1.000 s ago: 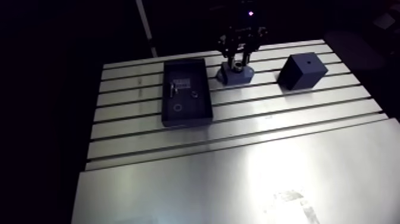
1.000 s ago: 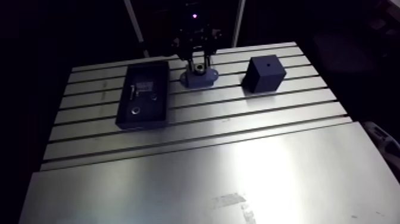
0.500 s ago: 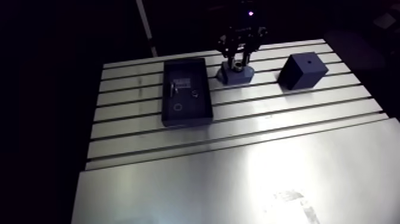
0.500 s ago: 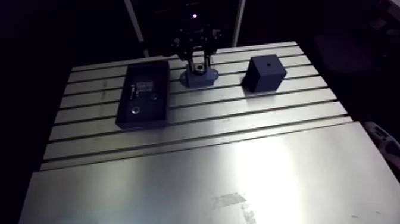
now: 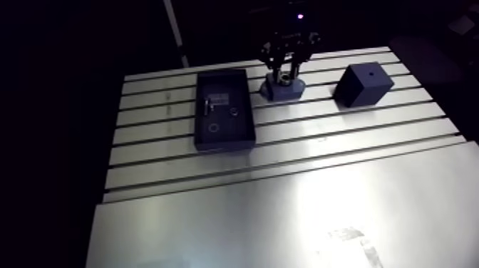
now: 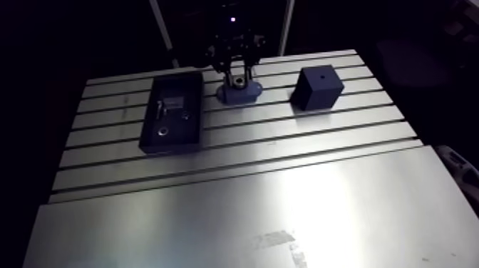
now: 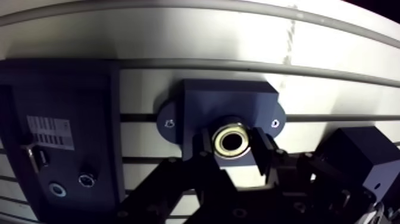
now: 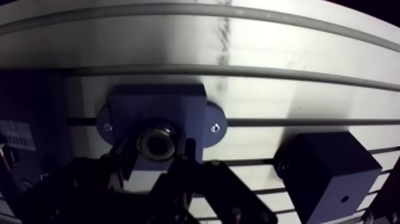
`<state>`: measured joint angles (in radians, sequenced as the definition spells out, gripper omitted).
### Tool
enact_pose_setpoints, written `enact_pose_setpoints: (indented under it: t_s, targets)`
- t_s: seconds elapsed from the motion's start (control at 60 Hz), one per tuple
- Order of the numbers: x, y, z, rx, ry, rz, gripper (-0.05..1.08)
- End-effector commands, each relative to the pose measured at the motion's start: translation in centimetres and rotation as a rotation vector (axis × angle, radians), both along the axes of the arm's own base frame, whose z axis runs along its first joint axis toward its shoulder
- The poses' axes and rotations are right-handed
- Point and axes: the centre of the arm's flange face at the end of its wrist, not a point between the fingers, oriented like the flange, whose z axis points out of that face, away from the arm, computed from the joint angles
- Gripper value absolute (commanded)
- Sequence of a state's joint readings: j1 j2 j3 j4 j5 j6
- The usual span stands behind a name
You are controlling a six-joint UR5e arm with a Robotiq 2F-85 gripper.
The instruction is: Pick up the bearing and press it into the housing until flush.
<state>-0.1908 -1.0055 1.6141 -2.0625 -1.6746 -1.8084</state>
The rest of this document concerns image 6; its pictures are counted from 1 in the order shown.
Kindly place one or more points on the pale post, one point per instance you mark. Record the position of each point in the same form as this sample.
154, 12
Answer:
286, 26
161, 26

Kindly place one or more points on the dark blue-grey block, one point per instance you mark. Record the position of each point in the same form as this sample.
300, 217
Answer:
318, 90

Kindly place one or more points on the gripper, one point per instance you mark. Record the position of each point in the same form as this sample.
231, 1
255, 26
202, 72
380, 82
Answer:
234, 37

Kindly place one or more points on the steel bearing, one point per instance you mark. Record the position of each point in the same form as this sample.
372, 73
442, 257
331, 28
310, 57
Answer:
238, 81

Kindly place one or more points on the pale holed strip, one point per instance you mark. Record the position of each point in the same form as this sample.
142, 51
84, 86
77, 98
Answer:
458, 168

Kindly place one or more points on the dark blue-grey tray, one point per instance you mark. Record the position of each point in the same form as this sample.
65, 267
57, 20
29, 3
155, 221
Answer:
176, 138

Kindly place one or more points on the dark blue-grey housing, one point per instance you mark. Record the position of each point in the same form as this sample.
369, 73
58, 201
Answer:
239, 95

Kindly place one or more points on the steel bolt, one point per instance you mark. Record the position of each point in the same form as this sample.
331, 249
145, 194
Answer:
159, 109

